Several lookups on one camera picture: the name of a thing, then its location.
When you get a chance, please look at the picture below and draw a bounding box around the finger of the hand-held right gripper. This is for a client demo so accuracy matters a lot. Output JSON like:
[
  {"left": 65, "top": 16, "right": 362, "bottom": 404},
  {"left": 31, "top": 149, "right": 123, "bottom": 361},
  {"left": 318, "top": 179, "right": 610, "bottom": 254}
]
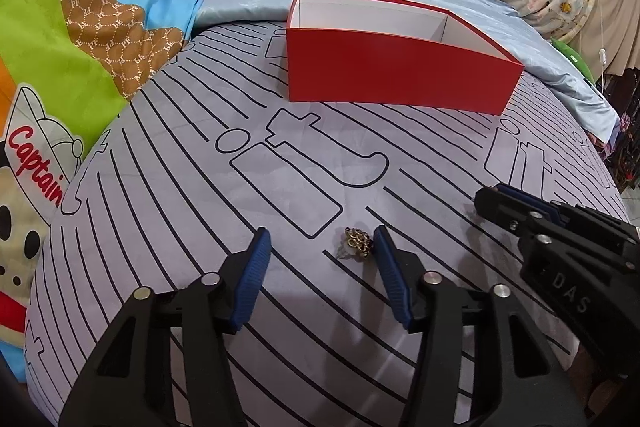
[
  {"left": 473, "top": 187, "right": 539, "bottom": 234},
  {"left": 496, "top": 183, "right": 562, "bottom": 221}
]

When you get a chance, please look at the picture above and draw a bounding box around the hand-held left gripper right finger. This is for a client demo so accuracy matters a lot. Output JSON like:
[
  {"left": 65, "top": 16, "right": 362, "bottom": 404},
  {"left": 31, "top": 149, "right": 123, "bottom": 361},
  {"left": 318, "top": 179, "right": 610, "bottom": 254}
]
[{"left": 373, "top": 225, "right": 587, "bottom": 427}]

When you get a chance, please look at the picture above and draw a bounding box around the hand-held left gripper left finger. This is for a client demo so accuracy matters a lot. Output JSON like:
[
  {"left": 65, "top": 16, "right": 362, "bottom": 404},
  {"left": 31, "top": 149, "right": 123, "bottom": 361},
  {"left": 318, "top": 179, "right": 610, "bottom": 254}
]
[{"left": 59, "top": 227, "right": 272, "bottom": 427}]

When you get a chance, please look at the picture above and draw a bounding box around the bronze flower ring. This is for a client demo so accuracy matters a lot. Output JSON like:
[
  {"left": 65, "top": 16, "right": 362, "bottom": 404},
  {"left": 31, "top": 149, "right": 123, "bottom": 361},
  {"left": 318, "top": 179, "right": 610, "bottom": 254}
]
[{"left": 339, "top": 227, "right": 374, "bottom": 261}]

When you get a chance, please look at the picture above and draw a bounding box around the red cardboard box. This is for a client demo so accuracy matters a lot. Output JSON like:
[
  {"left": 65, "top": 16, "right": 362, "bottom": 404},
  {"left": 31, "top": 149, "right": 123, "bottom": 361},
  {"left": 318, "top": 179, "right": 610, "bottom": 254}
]
[{"left": 286, "top": 0, "right": 525, "bottom": 116}]

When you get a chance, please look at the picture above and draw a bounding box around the lilac striped bedsheet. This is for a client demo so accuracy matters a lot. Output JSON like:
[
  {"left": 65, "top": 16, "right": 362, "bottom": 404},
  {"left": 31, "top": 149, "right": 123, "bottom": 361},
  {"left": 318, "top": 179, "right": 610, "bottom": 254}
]
[{"left": 22, "top": 19, "right": 633, "bottom": 427}]

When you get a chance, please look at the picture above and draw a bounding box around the dark patterned cloth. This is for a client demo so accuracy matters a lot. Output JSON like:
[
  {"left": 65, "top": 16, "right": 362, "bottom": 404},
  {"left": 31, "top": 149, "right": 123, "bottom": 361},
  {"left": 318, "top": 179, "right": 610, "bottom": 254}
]
[{"left": 597, "top": 69, "right": 640, "bottom": 195}]

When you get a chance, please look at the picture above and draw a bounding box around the green plastic item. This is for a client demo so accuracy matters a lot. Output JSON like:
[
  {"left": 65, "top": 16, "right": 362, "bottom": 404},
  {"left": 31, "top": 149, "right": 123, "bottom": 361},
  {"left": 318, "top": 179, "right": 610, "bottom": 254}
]
[{"left": 550, "top": 38, "right": 597, "bottom": 84}]

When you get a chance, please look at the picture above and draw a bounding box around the beige curtain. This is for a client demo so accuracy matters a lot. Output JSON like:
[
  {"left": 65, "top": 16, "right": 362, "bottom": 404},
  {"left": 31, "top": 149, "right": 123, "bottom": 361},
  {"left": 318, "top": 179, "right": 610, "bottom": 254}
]
[{"left": 580, "top": 0, "right": 640, "bottom": 75}]

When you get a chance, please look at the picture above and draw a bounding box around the cartoon monkey blanket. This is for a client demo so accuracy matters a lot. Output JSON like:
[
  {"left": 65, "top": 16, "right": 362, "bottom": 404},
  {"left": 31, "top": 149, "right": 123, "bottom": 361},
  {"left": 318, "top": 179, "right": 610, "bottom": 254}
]
[{"left": 0, "top": 0, "right": 208, "bottom": 383}]

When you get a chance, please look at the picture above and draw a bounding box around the white cable with switch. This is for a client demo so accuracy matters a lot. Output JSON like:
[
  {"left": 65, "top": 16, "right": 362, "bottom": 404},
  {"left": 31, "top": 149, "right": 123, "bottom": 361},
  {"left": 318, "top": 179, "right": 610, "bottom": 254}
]
[{"left": 596, "top": 14, "right": 611, "bottom": 75}]

